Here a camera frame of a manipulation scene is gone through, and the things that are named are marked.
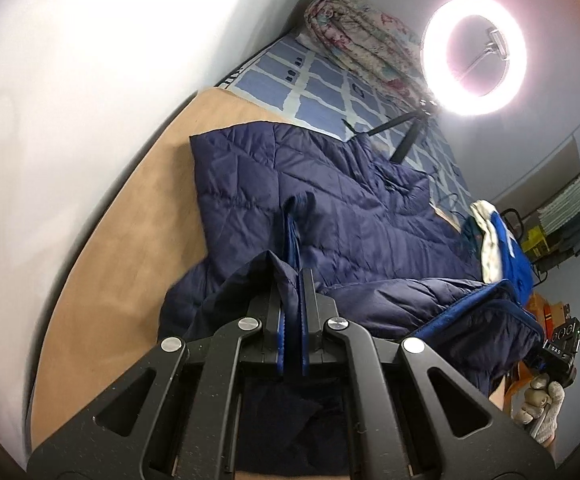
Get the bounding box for white folded garment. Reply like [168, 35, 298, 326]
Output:
[470, 200, 503, 284]

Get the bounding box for yellow box on rack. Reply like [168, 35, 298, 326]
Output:
[521, 224, 550, 262]

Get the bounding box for navy quilted puffer jacket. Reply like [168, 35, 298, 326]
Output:
[159, 122, 544, 393]

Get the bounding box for blue checked bed sheet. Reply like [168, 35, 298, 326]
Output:
[218, 34, 473, 223]

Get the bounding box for black clothes rack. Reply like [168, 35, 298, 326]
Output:
[499, 138, 580, 281]

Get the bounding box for white ring light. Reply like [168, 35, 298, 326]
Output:
[421, 0, 528, 117]

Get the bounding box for floral folded quilt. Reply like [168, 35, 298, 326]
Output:
[302, 0, 432, 106]

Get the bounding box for black light tripod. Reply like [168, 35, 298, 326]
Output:
[342, 98, 440, 164]

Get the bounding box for white striped hanging cloth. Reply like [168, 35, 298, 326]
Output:
[537, 173, 580, 235]

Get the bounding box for orange cloth covered box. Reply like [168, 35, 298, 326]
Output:
[525, 292, 570, 339]

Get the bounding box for right white gloved hand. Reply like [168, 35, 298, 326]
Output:
[513, 374, 565, 448]

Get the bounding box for blue folded garment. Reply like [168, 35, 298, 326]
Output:
[490, 210, 534, 307]

